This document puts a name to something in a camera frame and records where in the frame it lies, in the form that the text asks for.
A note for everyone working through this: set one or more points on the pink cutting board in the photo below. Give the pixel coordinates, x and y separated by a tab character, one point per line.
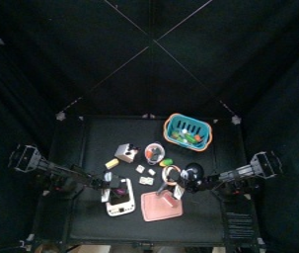
160	210

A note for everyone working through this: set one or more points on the yellow toy butter block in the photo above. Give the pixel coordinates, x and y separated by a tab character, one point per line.
111	163

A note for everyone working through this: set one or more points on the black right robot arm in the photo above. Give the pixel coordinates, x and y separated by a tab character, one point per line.
243	173

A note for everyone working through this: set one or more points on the purple toy eggplant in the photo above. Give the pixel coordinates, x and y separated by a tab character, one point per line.
120	191

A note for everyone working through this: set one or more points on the small white box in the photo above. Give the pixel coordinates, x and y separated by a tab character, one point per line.
124	152

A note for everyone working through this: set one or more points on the black round toy pan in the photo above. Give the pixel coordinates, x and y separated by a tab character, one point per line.
193	170

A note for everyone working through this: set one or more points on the white rectangular tile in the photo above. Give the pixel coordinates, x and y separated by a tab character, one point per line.
145	181

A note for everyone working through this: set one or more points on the small white square tile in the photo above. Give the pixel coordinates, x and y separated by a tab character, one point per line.
140	169
151	172

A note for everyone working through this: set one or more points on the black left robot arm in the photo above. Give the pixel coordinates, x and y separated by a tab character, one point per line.
49	168

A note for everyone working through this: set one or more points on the teal basket with orange rim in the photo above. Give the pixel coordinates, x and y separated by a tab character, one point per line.
188	126

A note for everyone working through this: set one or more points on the green yellow toy fruit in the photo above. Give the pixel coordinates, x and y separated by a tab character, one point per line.
165	162

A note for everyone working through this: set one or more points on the white toy egg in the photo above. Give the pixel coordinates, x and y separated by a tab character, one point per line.
183	131

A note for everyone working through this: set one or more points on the white toy tray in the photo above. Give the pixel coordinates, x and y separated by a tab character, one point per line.
121	208

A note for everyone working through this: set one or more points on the grey toy utensil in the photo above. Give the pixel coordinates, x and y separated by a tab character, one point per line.
160	190

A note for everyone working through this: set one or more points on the orange toy carrot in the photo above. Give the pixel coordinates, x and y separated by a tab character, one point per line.
197	137

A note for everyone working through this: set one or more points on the white orange rimmed plate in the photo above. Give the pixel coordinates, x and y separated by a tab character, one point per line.
165	174

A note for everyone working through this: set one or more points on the white text label sticker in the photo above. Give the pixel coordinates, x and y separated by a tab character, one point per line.
239	226

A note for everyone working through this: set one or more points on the green toy vegetable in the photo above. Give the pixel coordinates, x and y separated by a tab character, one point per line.
189	138

